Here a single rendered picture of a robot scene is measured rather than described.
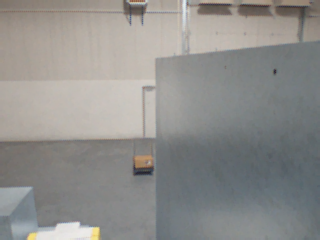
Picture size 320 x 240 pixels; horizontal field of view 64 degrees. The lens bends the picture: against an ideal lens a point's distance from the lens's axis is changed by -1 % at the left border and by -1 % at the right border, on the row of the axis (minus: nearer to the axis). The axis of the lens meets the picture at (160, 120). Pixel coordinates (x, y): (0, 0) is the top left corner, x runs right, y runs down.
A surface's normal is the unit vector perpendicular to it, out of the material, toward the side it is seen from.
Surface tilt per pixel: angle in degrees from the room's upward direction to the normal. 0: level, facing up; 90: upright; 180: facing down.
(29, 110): 90
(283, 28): 90
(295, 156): 90
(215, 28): 90
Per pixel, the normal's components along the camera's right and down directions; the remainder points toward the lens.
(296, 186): -1.00, 0.02
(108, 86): 0.09, 0.22
